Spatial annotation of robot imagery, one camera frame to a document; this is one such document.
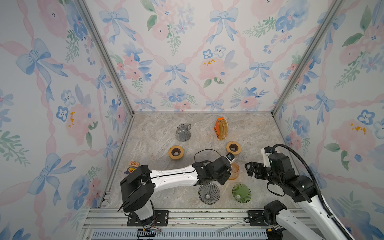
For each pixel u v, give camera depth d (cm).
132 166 91
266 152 66
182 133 103
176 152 97
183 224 73
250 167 67
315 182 46
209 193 80
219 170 60
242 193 82
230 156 68
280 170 53
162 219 74
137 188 42
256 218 73
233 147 99
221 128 101
